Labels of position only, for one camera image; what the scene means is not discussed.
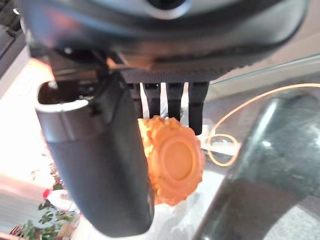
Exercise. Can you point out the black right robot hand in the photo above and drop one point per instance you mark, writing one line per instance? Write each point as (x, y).
(105, 162)

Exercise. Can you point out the orange toy fruit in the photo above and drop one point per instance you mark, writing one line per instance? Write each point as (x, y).
(176, 160)

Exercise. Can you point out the floral patterned plate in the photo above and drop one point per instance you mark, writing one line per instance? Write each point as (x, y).
(50, 220)

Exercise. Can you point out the dark grey cabinet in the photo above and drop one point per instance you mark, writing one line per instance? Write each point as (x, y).
(10, 47)

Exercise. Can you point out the dark curved table leg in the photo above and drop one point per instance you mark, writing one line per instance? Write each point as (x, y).
(275, 155)

